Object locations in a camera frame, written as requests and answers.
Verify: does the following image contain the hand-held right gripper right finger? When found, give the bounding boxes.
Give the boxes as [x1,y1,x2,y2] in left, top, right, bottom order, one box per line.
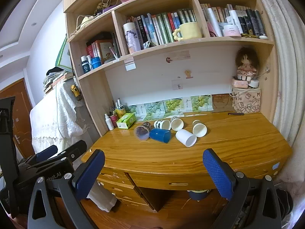
[202,148,283,229]

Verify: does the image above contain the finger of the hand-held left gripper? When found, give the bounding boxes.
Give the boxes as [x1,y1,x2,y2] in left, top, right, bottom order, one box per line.
[26,145,59,165]
[40,140,87,170]

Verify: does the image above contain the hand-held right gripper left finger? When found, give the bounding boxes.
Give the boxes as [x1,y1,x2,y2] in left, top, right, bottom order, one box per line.
[28,149,105,229]

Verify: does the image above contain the white plastic cup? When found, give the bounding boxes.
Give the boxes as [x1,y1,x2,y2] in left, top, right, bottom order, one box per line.
[176,129,197,147]

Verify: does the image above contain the white paper cup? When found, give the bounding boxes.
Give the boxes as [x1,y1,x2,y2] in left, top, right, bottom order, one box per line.
[192,119,207,137]
[170,116,185,131]

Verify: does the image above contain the clear purple plastic cup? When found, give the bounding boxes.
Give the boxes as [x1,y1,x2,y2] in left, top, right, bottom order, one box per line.
[134,122,152,141]

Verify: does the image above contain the blue plastic cup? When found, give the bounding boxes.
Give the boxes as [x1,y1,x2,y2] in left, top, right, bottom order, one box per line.
[149,128,172,144]

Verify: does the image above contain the white cup with black print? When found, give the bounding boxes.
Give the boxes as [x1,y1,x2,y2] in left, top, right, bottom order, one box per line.
[153,119,171,131]

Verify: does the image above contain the wooden desk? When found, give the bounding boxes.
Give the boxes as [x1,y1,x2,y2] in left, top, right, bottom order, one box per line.
[81,112,293,212]

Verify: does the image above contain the white lace cloth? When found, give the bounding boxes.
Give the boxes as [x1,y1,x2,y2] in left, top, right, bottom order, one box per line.
[29,82,84,153]

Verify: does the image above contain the brown wooden door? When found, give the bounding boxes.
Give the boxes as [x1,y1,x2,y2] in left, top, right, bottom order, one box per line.
[0,77,36,159]

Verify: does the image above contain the white spray bottle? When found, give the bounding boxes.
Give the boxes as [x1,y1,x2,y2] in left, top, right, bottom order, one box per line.
[104,114,114,131]

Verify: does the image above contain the red pen holder with pens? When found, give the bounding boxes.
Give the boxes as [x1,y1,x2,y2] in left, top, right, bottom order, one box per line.
[109,98,126,127]

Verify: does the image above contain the green tissue box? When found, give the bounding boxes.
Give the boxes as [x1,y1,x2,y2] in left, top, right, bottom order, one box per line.
[116,113,136,129]

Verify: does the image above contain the stack of books and papers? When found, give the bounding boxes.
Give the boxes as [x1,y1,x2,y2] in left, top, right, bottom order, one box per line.
[43,67,77,94]

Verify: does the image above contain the beige patterned box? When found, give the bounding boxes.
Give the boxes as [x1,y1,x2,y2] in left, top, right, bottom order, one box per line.
[232,87,262,113]

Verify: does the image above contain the grape print poster strip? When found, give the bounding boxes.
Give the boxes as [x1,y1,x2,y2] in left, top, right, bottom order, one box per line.
[127,94,214,121]

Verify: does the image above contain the dark bottle with white cap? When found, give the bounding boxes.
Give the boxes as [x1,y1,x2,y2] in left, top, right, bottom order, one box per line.
[80,56,90,74]

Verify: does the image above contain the blue jar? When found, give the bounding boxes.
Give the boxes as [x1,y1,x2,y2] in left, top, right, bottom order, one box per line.
[91,57,103,69]

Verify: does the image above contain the pink small box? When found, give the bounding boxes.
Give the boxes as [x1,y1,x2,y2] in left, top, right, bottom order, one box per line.
[231,76,249,89]

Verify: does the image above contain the green framed picture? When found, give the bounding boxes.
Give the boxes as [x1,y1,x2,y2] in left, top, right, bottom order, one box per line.
[55,35,72,71]

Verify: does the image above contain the red boxes on shelf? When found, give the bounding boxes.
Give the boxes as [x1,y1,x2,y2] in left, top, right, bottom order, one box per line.
[86,39,120,64]

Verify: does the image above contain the brown-haired rag doll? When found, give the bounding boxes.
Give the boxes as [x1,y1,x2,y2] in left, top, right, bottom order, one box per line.
[235,46,260,81]

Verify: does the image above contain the white floral tube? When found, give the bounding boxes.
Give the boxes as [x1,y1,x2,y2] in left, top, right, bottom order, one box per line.
[122,22,142,54]

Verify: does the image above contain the white curtain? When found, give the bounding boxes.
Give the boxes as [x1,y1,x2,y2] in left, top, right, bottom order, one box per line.
[249,0,305,186]

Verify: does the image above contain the pink cream jar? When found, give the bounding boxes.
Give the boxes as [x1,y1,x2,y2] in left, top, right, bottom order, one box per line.
[222,25,242,37]

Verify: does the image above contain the yellow mug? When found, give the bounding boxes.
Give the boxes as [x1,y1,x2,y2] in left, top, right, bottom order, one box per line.
[173,22,203,41]

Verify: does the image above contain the beige patterned handbag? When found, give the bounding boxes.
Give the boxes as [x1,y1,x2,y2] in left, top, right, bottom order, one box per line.
[93,0,118,16]

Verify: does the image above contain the row of mixed books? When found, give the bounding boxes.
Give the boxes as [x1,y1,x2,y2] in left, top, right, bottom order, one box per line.
[126,8,197,50]

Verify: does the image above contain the row of white and black books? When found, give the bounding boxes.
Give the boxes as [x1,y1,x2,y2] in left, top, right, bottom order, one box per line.
[200,3,267,38]

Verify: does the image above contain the wooden bookshelf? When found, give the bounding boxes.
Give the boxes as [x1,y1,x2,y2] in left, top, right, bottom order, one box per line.
[63,0,280,137]

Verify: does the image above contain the cream drawstring bag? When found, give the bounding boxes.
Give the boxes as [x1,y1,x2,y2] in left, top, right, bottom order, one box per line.
[71,15,95,37]

